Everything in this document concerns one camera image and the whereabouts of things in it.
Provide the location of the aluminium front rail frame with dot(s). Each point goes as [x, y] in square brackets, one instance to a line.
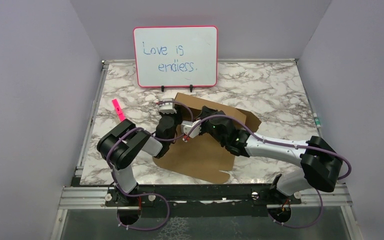
[94, 198]

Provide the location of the pink framed whiteboard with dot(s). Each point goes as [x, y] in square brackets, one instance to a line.
[176, 56]

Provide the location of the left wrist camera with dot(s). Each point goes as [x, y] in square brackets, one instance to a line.
[167, 106]

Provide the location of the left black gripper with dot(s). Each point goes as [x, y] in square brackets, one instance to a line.
[175, 115]

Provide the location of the pink marker pen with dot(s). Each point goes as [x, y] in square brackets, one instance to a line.
[118, 110]

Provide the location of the brown cardboard box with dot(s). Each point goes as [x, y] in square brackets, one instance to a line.
[203, 157]

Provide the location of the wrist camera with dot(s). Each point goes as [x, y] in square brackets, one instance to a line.
[167, 106]
[190, 129]

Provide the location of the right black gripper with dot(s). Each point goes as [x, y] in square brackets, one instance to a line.
[205, 112]

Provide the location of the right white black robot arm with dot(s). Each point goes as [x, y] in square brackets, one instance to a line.
[319, 165]

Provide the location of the green white marker pen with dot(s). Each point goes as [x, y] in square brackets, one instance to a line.
[316, 120]

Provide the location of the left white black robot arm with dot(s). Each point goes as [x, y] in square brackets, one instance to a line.
[121, 145]

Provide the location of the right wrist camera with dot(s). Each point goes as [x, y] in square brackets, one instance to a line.
[190, 129]

